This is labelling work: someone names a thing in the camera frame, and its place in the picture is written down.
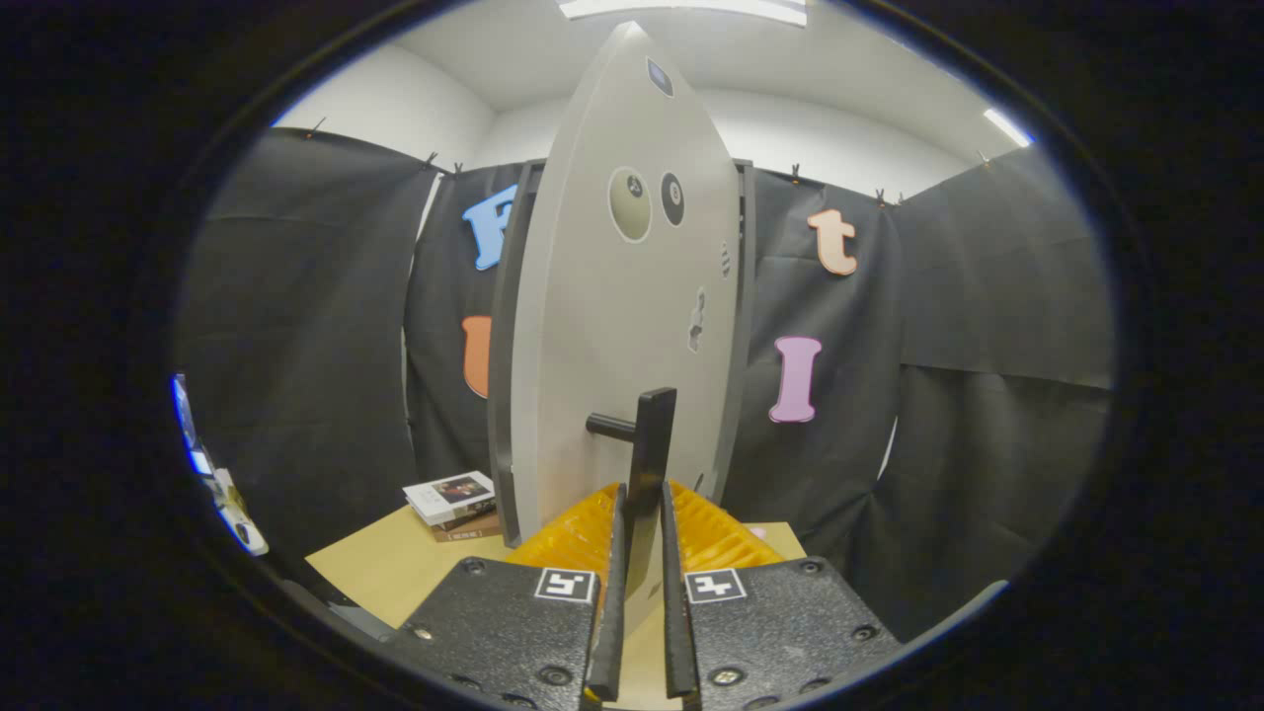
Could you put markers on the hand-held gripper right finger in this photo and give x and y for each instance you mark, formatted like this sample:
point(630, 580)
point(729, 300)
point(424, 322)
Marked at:
point(674, 592)

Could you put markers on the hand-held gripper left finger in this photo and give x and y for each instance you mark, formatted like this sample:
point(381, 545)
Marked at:
point(610, 592)

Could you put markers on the dark grey shoe cabinet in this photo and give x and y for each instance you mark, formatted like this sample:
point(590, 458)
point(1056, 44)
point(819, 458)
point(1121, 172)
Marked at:
point(504, 395)

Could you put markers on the brown book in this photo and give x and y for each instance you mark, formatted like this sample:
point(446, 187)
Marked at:
point(469, 531)

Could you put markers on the white cover book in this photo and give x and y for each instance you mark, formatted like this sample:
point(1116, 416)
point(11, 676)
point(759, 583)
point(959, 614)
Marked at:
point(449, 494)

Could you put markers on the black backdrop cloth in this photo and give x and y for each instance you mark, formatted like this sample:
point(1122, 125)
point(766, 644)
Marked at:
point(987, 296)

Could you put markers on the small ceiling light panel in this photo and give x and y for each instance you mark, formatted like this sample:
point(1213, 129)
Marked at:
point(1007, 126)

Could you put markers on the long ceiling light panel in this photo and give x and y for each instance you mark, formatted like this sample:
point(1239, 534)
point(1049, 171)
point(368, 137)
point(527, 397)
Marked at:
point(691, 8)

